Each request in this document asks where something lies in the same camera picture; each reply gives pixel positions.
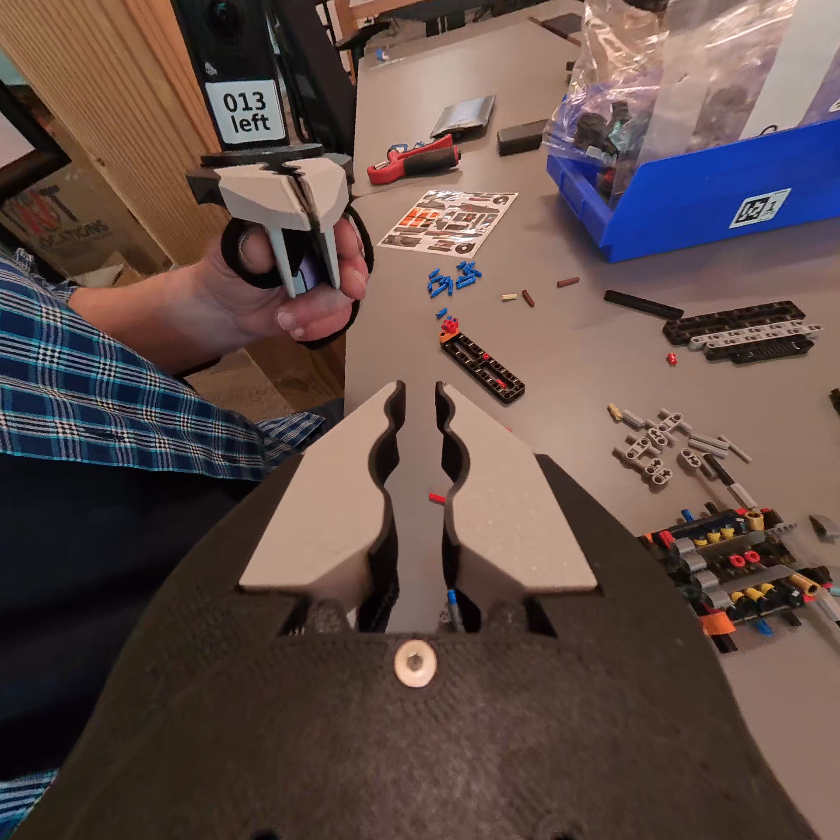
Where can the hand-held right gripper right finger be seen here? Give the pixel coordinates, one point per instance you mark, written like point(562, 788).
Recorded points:
point(518, 525)

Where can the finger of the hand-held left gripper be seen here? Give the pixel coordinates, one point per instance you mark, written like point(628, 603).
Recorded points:
point(262, 197)
point(328, 190)

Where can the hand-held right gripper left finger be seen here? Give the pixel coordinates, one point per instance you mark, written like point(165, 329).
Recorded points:
point(315, 518)

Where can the black lego frame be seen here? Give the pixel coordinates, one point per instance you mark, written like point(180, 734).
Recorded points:
point(518, 394)
point(722, 315)

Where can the orange connector block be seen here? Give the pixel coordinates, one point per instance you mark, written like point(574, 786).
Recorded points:
point(447, 336)

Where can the multicoloured lego assembly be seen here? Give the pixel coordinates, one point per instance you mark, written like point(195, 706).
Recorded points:
point(741, 571)

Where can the person's left hand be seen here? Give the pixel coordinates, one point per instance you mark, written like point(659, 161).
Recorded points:
point(262, 315)

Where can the blue and grey pin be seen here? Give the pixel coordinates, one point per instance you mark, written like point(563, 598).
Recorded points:
point(453, 607)

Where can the sticker sheet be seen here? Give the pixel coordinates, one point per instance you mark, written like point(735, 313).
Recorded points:
point(453, 223)

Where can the silver grey pouch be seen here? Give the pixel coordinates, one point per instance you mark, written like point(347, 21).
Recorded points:
point(463, 115)

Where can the pile of grey connector pieces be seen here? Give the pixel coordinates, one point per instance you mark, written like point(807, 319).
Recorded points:
point(656, 453)

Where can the pile of blue pins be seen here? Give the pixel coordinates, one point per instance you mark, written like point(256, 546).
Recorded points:
point(455, 281)

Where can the cardboard box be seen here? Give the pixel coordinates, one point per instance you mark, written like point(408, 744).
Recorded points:
point(79, 223)

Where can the dark grey box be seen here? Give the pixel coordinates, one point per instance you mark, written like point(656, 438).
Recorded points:
point(522, 138)

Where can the black and white axle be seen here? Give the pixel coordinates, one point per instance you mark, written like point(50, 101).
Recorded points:
point(732, 485)

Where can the black framed board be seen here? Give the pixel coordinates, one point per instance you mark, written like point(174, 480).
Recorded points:
point(33, 151)

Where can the long black beam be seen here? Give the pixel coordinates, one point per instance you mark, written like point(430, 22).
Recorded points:
point(643, 304)

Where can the black toy wheel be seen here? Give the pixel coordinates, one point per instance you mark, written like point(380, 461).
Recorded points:
point(594, 128)

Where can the light grey beam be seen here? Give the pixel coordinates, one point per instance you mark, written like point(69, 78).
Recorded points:
point(728, 340)
point(754, 333)

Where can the short black beam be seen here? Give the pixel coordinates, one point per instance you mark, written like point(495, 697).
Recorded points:
point(761, 358)
point(774, 349)

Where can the pile of dark grey pieces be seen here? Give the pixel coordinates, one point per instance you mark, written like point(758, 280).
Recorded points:
point(823, 528)

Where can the blue storage bin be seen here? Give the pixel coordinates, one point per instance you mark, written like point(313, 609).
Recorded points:
point(689, 203)

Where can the clear plastic parts bag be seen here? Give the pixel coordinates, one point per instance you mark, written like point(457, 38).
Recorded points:
point(689, 65)

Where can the wooden post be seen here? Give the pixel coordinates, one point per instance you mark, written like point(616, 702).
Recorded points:
point(118, 98)

